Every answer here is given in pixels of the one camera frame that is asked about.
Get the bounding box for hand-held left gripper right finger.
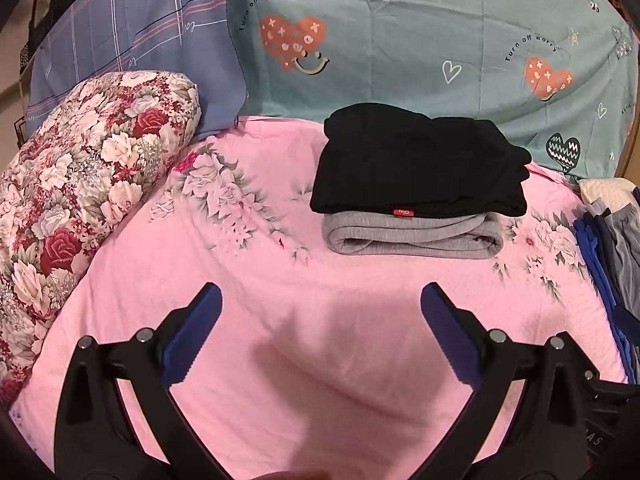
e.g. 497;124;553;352
415;282;601;480

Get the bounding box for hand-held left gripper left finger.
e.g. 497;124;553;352
54;282;226;480

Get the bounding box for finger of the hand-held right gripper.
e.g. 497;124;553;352
582;367;623;401

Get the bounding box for black pants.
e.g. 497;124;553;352
310;103;532;218

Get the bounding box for grey folded pants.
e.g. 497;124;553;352
322;210;504;260

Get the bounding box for pink floral bedsheet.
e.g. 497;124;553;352
10;115;629;480

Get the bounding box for pile of unfolded clothes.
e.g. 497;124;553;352
574;217;640;385

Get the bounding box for grey cloth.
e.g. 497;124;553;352
585;199;640;311

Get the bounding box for red white floral quilt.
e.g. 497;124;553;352
0;71;202;406

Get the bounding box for cream knit cloth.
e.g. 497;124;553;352
579;177;640;207

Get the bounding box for teal heart print pillowcase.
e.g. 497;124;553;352
227;0;640;181

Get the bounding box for blue plaid pillow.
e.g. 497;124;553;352
25;0;248;142

